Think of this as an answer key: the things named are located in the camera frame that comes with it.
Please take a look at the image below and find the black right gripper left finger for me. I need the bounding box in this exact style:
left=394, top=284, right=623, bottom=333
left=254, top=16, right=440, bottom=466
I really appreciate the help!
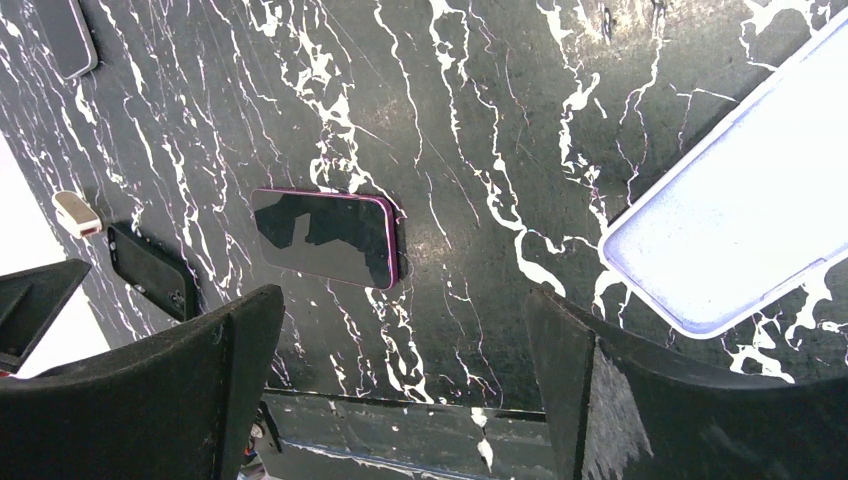
left=1, top=285, right=285, bottom=479

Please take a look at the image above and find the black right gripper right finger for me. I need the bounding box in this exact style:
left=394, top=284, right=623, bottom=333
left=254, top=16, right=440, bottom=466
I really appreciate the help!
left=524, top=290, right=847, bottom=479

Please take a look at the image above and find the black phone case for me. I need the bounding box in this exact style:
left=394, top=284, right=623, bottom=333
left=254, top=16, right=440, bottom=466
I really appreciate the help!
left=107, top=223, right=198, bottom=322

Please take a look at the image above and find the pink-edged black smartphone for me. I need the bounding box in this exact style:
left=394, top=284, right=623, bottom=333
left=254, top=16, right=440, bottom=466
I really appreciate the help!
left=250, top=188, right=399, bottom=290

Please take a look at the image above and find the lavender phone case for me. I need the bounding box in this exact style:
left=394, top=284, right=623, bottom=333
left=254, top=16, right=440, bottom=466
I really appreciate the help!
left=598, top=12, right=847, bottom=339

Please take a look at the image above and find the blue-edged black smartphone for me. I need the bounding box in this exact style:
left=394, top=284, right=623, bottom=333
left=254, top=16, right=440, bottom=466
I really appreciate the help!
left=33, top=0, right=99, bottom=79

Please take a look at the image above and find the black left gripper finger far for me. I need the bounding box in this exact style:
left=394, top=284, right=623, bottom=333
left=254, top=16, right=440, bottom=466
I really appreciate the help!
left=1, top=259, right=91, bottom=375

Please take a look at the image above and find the small white charger plug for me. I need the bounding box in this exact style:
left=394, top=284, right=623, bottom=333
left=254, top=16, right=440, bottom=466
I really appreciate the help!
left=51, top=190, right=103, bottom=239

